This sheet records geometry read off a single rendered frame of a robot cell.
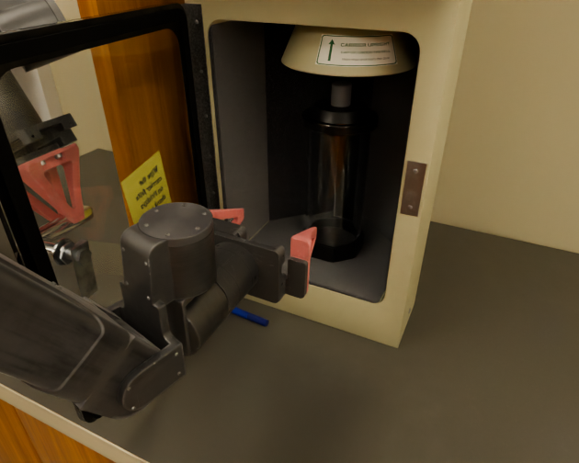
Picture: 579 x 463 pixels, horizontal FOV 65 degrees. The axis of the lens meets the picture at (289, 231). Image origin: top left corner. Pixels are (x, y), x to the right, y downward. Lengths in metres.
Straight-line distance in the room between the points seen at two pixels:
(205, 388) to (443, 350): 0.35
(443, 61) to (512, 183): 0.54
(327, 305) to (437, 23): 0.41
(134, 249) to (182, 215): 0.05
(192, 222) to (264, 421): 0.33
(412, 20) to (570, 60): 0.48
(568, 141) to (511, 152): 0.09
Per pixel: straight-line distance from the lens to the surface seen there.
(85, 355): 0.33
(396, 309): 0.66
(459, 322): 0.78
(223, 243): 0.45
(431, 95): 0.52
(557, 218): 1.04
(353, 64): 0.56
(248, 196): 0.74
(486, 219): 1.05
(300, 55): 0.58
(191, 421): 0.63
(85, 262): 0.46
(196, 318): 0.39
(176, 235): 0.34
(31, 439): 0.95
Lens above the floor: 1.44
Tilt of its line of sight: 32 degrees down
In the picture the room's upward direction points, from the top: straight up
